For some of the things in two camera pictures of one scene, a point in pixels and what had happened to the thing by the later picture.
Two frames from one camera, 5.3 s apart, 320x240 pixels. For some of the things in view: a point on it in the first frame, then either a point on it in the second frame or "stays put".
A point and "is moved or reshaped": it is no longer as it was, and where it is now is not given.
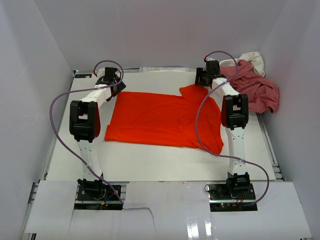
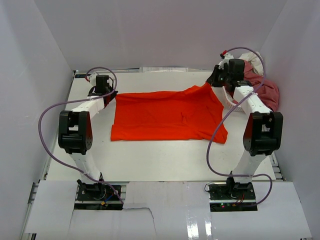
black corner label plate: [83, 75] stays put
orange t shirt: [166, 119] is moved or reshaped
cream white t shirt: [255, 59] stays put
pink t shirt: [262, 94] stays put
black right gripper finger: [199, 76] → [213, 77]
